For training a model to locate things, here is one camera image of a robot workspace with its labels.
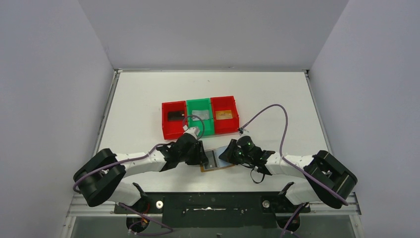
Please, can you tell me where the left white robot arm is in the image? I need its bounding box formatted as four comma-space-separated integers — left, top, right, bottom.
73, 133, 209, 212

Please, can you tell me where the gold card in bin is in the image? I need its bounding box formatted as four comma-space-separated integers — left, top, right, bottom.
215, 110, 234, 120

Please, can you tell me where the yellow leather card holder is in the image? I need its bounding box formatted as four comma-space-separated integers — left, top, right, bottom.
200, 146, 234, 173

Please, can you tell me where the aluminium frame rail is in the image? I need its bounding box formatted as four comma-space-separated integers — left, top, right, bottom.
67, 192, 362, 218

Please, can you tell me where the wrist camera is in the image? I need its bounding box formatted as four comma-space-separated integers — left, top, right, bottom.
238, 128, 251, 137
183, 125, 200, 139

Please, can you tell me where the red bin with black card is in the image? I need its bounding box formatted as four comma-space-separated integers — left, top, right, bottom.
161, 101, 187, 140

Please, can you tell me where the green plastic bin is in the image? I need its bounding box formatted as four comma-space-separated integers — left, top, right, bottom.
186, 98, 215, 136

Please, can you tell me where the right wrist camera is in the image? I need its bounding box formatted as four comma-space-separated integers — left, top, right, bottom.
238, 128, 251, 137

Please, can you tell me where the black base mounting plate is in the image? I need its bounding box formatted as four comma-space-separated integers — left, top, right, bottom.
131, 192, 298, 229

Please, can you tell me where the grey VIP credit card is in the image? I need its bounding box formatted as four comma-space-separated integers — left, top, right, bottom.
203, 150, 217, 171

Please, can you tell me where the black card in bin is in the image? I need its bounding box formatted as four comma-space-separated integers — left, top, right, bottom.
167, 111, 185, 121

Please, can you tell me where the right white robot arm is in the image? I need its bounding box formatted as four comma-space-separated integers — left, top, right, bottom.
219, 136, 358, 212

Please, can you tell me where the silver card in bin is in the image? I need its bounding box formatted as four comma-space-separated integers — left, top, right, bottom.
191, 110, 210, 121

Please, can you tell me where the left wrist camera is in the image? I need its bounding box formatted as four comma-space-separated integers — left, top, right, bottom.
183, 125, 200, 139

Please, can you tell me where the red bin with gold card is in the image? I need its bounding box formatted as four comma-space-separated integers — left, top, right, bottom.
210, 96, 239, 134

